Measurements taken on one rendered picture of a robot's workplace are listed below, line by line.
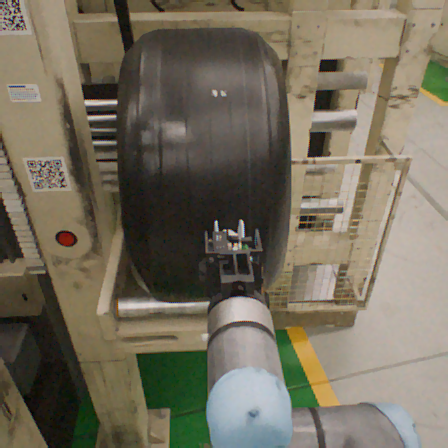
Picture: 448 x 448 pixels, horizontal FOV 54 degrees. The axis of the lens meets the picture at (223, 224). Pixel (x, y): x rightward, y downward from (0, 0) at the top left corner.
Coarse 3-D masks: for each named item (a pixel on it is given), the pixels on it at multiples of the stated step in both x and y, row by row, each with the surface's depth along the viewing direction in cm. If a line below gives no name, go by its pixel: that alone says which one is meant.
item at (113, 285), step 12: (120, 228) 114; (120, 240) 111; (120, 252) 107; (108, 264) 104; (120, 264) 106; (108, 276) 101; (120, 276) 106; (108, 288) 98; (120, 288) 105; (108, 300) 95; (108, 312) 93; (108, 324) 94; (108, 336) 97
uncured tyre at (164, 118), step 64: (128, 64) 74; (192, 64) 71; (256, 64) 72; (128, 128) 69; (192, 128) 67; (256, 128) 68; (128, 192) 70; (192, 192) 68; (256, 192) 68; (128, 256) 77; (192, 256) 73; (256, 256) 74
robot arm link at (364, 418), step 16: (320, 416) 47; (336, 416) 47; (352, 416) 47; (368, 416) 47; (384, 416) 47; (400, 416) 47; (320, 432) 46; (336, 432) 46; (352, 432) 45; (368, 432) 45; (384, 432) 45; (400, 432) 46; (416, 432) 47
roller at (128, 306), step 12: (120, 300) 98; (132, 300) 98; (144, 300) 98; (156, 300) 98; (120, 312) 98; (132, 312) 98; (144, 312) 98; (156, 312) 98; (168, 312) 98; (180, 312) 99; (192, 312) 99; (204, 312) 99
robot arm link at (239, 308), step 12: (228, 300) 48; (240, 300) 48; (252, 300) 49; (216, 312) 48; (228, 312) 47; (240, 312) 47; (252, 312) 47; (264, 312) 48; (216, 324) 47; (264, 324) 46; (204, 336) 48
